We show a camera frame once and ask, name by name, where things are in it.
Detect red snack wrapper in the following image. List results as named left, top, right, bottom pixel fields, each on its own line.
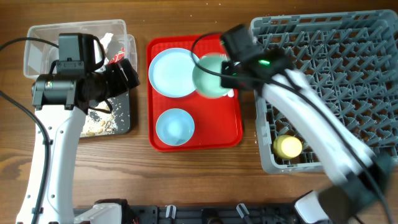
left=109, top=48, right=125, bottom=63

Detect mint green bowl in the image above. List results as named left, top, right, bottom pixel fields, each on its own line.
left=192, top=54, right=231, bottom=98

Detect light blue bowl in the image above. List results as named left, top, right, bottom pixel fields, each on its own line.
left=155, top=108, right=195, bottom=146

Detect yellow plastic cup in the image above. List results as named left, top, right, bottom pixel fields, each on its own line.
left=272, top=135, right=303, bottom=159

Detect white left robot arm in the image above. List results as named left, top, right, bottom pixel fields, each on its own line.
left=16, top=59, right=139, bottom=223

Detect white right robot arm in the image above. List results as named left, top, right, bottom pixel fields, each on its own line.
left=221, top=50, right=394, bottom=223

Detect black food waste tray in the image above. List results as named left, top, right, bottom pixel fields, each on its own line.
left=79, top=91, right=131, bottom=138

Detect clear plastic waste bin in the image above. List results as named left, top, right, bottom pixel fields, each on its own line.
left=24, top=19, right=137, bottom=80

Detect grey dishwasher rack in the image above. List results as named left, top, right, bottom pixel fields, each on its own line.
left=250, top=10, right=397, bottom=158

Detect white plastic spoon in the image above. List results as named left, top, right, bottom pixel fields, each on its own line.
left=227, top=89, right=234, bottom=98

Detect white crumpled napkin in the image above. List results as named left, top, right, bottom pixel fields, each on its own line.
left=96, top=32, right=114, bottom=62

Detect food scraps rice and nuts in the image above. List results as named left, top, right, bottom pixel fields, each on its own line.
left=80, top=100, right=120, bottom=138

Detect light blue plate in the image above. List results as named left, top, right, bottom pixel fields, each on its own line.
left=148, top=48, right=198, bottom=98

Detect red serving tray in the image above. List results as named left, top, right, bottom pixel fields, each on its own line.
left=146, top=35, right=243, bottom=152

